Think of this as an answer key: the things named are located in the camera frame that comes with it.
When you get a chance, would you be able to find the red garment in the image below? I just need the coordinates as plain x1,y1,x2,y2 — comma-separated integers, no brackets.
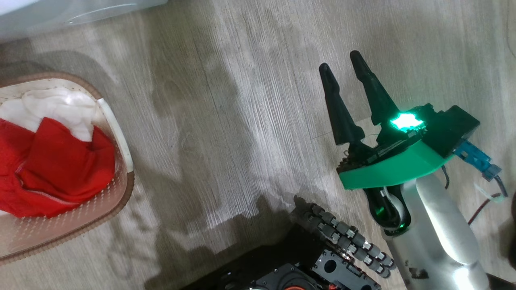
0,117,117,219

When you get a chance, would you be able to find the black camera connector cable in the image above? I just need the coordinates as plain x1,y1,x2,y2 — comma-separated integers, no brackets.
493,173,509,198

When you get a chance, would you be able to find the blue right camera connector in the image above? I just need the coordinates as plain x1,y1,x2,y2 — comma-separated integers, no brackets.
454,140,502,182

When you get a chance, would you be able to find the white washing machine body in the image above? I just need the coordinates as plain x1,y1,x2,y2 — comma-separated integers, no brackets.
0,0,168,43

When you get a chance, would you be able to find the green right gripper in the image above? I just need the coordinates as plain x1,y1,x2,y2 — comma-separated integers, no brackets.
318,50,454,190

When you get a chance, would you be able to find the white cable tag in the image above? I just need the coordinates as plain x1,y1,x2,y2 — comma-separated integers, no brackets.
475,183,506,204

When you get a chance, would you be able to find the white garment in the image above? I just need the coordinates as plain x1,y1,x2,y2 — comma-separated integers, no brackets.
0,88,99,142

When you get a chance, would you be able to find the thin red wire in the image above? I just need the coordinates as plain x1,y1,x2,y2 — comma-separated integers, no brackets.
468,193,504,226

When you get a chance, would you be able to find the cream perforated laundry basket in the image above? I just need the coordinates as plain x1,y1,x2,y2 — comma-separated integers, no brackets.
0,72,135,264

